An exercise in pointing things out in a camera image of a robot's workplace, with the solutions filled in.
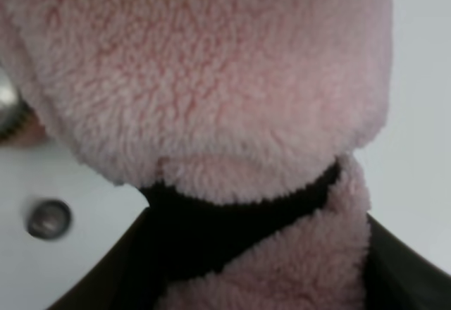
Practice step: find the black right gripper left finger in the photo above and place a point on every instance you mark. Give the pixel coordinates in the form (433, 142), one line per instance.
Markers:
(116, 264)

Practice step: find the dark coffee capsule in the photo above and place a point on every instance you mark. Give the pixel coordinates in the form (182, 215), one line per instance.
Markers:
(49, 220)

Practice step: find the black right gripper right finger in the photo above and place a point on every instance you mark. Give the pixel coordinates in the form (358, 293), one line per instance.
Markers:
(396, 277)

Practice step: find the red herbal tea can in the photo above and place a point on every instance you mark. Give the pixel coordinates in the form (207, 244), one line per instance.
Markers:
(20, 127)

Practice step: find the pink fluffy towel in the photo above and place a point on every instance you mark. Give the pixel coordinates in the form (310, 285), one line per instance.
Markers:
(236, 119)

